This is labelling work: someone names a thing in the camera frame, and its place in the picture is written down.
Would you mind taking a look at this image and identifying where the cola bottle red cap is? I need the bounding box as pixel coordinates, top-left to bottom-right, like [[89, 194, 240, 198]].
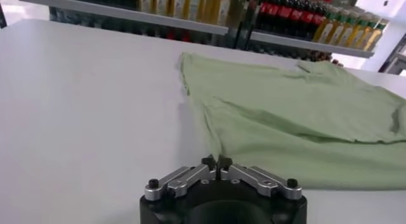
[[301, 0, 313, 39], [279, 0, 292, 35], [269, 0, 282, 32], [290, 0, 303, 37], [258, 0, 272, 31], [310, 0, 325, 41]]

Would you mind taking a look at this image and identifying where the green polo shirt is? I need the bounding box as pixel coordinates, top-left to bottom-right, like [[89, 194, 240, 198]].
[[176, 52, 406, 191]]

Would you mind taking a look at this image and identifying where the yellow juice bottle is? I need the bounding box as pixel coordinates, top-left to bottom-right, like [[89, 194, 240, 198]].
[[215, 0, 232, 27], [154, 0, 169, 16], [364, 20, 390, 52], [202, 0, 216, 24], [167, 0, 185, 19], [358, 20, 380, 51], [347, 18, 367, 49], [337, 15, 356, 48], [185, 0, 202, 22], [138, 0, 154, 13], [312, 11, 336, 44], [326, 12, 346, 46]]

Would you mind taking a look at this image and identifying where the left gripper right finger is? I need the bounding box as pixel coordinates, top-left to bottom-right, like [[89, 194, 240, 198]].
[[218, 154, 303, 201]]

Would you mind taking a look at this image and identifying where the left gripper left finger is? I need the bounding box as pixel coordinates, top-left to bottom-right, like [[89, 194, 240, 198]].
[[144, 154, 218, 202]]

